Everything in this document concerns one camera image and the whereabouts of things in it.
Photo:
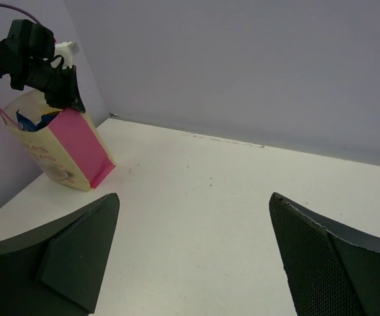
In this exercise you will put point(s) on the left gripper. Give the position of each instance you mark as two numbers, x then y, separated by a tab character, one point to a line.
62	90

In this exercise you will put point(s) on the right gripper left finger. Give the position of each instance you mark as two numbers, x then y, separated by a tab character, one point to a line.
58	268

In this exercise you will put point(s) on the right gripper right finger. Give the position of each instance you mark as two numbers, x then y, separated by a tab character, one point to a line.
331	268

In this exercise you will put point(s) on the pink beige paper bag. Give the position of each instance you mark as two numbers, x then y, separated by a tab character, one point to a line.
69	150

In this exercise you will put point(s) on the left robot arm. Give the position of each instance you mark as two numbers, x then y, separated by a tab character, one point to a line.
30	56

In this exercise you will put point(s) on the dark blue snack packet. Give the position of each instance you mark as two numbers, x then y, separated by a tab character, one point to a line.
28	125

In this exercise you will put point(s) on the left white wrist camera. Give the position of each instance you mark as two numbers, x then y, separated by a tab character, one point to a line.
64	54

